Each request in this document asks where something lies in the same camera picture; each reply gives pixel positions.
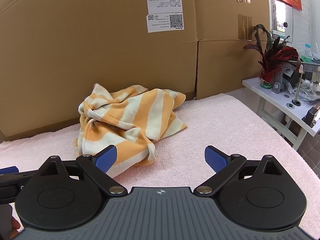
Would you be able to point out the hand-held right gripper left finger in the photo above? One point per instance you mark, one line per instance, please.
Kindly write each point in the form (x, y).
(106, 158)

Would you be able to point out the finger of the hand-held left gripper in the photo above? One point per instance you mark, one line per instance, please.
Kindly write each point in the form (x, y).
(8, 170)

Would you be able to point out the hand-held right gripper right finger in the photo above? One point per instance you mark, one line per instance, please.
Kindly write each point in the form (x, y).
(215, 158)

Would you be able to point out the orange white striped shirt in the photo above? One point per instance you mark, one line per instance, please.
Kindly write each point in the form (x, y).
(130, 120)

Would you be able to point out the person's left hand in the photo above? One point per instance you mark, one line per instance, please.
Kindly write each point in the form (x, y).
(15, 226)

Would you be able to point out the pink terry towel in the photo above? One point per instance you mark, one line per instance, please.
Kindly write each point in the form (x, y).
(225, 130)

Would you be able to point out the white side table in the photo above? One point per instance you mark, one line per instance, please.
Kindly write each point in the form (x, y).
(275, 100)

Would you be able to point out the cardboard box with taped flaps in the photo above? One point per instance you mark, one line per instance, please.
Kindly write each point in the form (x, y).
(220, 67)

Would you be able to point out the grey plastic machine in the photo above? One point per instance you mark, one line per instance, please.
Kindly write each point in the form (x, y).
(282, 80)

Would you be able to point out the black clamp block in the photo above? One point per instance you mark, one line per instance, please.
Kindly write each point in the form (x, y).
(311, 116)

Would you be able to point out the large labelled cardboard box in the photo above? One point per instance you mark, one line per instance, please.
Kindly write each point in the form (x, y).
(87, 55)

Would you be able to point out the red leafed potted plant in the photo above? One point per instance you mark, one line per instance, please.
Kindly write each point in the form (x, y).
(272, 55)

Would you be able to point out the brown tape patch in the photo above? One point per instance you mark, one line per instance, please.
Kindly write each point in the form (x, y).
(245, 27)

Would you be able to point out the clear water bottle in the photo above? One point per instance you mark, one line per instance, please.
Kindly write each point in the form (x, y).
(307, 52)

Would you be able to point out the white label with square codes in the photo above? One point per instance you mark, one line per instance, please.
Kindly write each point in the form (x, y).
(162, 23)

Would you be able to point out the white text shipping label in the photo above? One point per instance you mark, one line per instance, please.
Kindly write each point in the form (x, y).
(163, 2)

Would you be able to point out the white wall panel with knob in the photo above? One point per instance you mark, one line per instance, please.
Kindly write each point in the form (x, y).
(288, 12)

